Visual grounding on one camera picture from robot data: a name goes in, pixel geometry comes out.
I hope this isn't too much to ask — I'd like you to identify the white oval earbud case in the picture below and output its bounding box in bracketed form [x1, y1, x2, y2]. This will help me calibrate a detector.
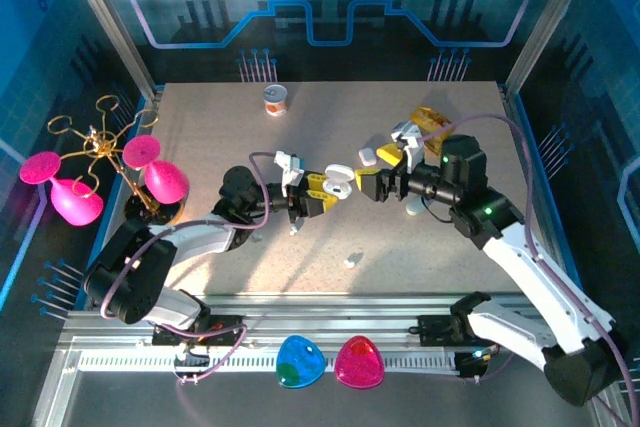
[323, 162, 355, 202]

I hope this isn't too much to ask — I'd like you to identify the yellow snack packet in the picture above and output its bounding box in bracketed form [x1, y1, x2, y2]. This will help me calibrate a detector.
[409, 106, 456, 156]

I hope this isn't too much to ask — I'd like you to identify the pink wine glass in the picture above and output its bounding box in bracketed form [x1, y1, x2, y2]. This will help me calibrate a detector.
[18, 151, 105, 228]
[121, 135, 190, 207]

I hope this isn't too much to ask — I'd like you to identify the small can with orange print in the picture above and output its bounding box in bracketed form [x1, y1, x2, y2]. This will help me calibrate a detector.
[263, 85, 290, 117]

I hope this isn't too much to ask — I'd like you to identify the blue translucent triangular button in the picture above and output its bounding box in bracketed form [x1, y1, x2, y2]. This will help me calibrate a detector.
[276, 334, 327, 391]

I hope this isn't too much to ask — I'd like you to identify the small black connector board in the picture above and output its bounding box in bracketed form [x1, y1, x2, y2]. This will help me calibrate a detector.
[173, 346, 211, 373]
[453, 346, 494, 382]

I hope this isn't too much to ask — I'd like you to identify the pink translucent triangular button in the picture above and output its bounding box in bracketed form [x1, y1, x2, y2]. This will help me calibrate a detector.
[333, 334, 386, 391]

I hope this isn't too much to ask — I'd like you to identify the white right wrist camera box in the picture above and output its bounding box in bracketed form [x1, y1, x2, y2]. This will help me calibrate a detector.
[389, 120, 425, 173]

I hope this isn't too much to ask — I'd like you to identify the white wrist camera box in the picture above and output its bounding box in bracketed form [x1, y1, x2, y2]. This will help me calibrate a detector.
[389, 120, 425, 173]
[273, 149, 305, 198]

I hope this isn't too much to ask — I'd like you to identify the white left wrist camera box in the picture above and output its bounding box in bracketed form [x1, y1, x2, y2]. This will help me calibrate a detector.
[273, 149, 305, 198]

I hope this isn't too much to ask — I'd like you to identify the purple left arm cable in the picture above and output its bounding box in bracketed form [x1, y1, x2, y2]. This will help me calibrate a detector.
[99, 150, 281, 387]

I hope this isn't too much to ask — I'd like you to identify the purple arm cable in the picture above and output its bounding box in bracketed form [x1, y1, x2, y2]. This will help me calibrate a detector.
[418, 113, 640, 427]
[99, 150, 281, 387]

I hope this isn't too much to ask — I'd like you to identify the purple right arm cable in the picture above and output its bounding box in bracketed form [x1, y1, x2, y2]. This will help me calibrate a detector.
[418, 113, 640, 427]

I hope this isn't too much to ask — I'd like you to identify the gold wire glass rack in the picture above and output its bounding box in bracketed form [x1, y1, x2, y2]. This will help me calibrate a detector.
[47, 94, 190, 227]

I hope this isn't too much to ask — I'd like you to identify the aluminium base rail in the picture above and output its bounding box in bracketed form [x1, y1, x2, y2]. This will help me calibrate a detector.
[58, 291, 604, 343]

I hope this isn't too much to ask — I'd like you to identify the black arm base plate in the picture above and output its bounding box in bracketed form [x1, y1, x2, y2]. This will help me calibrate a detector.
[417, 313, 510, 348]
[151, 313, 247, 348]

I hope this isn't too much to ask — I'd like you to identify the aluminium frame post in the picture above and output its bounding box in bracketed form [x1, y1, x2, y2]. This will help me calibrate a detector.
[55, 0, 160, 101]
[503, 0, 604, 93]

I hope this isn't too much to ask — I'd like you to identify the white slotted cable duct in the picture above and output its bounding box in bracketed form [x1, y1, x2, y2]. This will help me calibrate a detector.
[78, 354, 459, 373]

